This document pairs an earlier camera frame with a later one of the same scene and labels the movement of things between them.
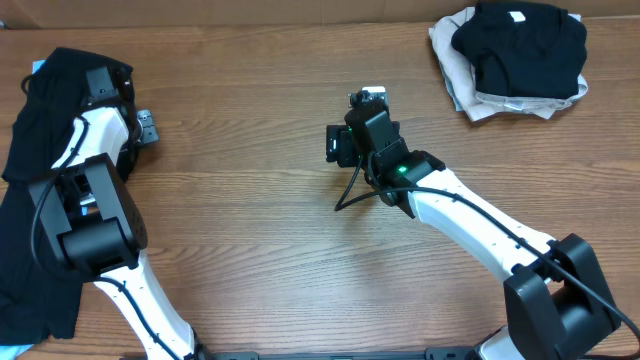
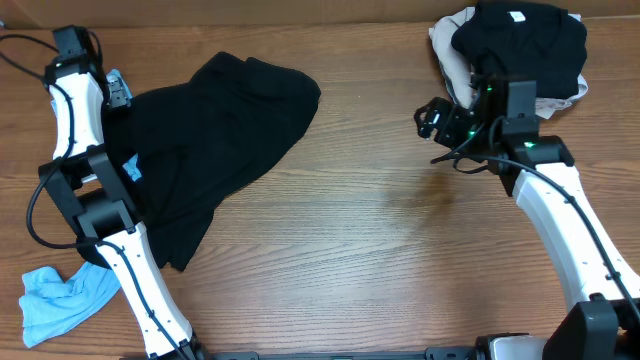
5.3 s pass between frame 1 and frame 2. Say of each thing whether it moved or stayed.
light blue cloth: moved
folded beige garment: stayed
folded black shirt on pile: stayed
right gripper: moved
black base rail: stayed
